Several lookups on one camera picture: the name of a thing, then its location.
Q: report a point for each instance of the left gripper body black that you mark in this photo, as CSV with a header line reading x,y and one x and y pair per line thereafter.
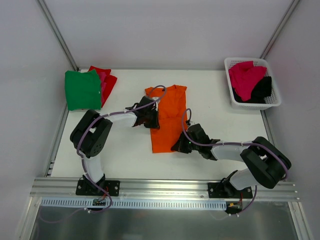
x,y
152,120

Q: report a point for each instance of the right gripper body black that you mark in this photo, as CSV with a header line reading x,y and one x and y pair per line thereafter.
x,y
184,144

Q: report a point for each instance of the orange t shirt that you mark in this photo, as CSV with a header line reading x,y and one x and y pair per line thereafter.
x,y
171,107

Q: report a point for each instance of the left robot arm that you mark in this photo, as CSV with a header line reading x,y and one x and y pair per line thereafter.
x,y
91,133

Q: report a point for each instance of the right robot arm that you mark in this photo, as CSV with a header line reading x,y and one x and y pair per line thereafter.
x,y
265,164

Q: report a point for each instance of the red folded t shirt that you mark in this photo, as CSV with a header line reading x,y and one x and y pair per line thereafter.
x,y
110,81

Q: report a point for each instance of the pink folded t shirt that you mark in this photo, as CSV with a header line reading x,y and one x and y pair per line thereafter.
x,y
102,76

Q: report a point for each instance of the green folded t shirt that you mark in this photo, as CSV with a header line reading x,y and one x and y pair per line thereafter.
x,y
82,90

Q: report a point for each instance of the white plastic basket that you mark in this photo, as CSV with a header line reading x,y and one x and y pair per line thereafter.
x,y
273,101

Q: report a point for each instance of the magenta t shirt in basket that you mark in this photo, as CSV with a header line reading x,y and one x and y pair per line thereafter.
x,y
244,76

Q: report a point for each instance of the black t shirt in basket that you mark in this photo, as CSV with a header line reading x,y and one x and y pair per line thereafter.
x,y
262,90

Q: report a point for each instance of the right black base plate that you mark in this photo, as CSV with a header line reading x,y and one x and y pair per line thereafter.
x,y
221,190

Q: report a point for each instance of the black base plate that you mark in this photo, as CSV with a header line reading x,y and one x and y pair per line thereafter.
x,y
86,188
221,190

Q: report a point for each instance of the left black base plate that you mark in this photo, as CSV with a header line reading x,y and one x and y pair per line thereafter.
x,y
86,188

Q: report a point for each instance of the white slotted cable duct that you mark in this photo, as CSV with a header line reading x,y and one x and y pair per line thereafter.
x,y
92,203

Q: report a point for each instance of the aluminium mounting rail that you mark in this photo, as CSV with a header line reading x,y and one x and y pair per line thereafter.
x,y
157,189

